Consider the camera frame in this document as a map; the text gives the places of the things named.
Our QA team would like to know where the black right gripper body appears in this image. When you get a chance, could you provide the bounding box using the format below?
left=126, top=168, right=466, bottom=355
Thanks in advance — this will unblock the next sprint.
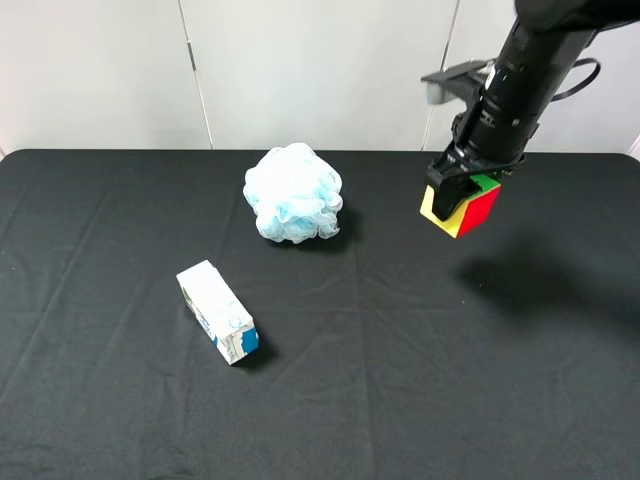
left=425, top=112, right=539, bottom=188

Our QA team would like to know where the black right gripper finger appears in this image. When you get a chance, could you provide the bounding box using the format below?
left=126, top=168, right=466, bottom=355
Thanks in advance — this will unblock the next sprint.
left=432, top=177, right=480, bottom=221

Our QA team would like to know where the colourful puzzle cube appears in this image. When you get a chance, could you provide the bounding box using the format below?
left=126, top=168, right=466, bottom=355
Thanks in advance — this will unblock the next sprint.
left=420, top=174, right=501, bottom=238

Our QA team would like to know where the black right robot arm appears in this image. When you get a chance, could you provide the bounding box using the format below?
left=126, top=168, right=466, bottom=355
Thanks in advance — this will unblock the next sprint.
left=421, top=0, right=639, bottom=221

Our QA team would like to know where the light blue bath loofah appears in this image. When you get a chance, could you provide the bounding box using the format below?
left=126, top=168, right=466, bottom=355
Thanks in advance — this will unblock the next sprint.
left=243, top=143, right=343, bottom=244

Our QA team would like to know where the black tablecloth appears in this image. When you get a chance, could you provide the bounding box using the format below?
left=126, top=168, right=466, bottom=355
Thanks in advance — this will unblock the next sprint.
left=1, top=150, right=639, bottom=479

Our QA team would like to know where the white blue milk carton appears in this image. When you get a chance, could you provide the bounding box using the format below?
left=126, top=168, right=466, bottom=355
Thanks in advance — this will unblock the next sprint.
left=176, top=260, right=260, bottom=365

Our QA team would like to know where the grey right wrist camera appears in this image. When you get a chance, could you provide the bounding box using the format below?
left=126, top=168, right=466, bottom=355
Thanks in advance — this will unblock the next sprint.
left=421, top=59, right=495, bottom=106

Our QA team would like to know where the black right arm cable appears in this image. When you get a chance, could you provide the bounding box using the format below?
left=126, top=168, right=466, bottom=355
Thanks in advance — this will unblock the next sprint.
left=552, top=57, right=602, bottom=103

